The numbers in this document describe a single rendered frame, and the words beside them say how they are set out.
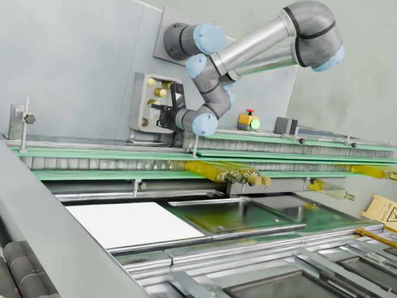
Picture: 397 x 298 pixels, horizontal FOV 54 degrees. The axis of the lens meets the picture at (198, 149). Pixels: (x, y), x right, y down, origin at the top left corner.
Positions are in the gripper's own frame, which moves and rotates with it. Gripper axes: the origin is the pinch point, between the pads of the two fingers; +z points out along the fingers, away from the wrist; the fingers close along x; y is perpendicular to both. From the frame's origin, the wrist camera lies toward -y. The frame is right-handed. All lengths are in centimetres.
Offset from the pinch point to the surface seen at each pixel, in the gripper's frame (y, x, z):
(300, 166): 19, 94, -4
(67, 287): 3, -74, -116
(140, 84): -6.6, -6.2, 3.7
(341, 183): 28, 138, -4
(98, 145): 17.3, -22.1, -3.6
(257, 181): 20.9, 31.4, -32.2
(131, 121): 8.5, -5.6, 6.5
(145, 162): 22.4, -2.4, -4.0
